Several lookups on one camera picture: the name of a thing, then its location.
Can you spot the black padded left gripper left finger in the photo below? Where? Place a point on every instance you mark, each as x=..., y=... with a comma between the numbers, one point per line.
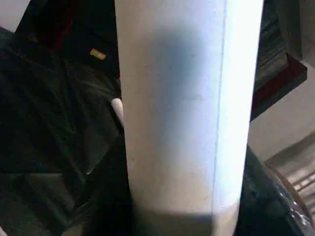
x=106, y=201

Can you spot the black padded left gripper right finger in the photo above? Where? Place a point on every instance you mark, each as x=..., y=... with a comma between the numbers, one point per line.
x=270, y=201

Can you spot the white plastic table leg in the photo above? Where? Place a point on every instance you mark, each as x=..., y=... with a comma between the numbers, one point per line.
x=117, y=109
x=187, y=108

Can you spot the pleated grey curtain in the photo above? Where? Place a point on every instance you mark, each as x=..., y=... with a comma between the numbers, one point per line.
x=295, y=179

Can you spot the black mat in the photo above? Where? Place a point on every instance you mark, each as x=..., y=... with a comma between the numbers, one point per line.
x=49, y=128

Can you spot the dark red wooden board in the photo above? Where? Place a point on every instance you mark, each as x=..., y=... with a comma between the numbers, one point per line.
x=281, y=81

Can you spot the small gold tag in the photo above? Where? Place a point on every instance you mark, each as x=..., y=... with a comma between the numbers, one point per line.
x=97, y=54

